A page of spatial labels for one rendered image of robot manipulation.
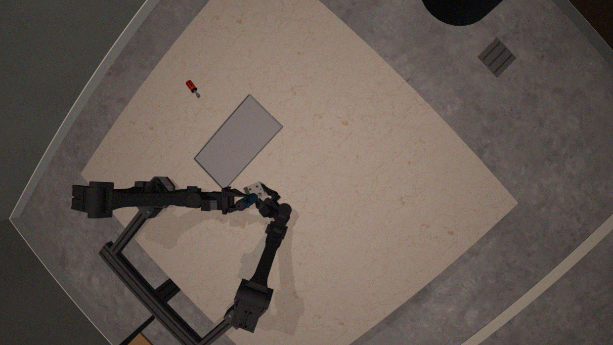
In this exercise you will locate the grey l-shaped metal bracket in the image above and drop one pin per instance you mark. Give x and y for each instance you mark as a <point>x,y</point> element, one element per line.
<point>254,189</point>

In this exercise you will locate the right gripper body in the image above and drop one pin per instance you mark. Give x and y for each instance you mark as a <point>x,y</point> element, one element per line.
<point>274,196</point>

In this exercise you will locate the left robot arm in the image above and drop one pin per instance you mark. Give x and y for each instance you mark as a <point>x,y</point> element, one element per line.
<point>99,199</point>

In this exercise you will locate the red-handled nut driver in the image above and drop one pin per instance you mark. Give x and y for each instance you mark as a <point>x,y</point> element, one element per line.
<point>192,87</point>

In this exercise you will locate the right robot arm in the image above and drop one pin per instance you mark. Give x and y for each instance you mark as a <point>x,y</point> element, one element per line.
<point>254,295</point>

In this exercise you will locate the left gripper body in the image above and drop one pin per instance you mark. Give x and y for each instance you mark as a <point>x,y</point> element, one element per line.
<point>226,201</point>

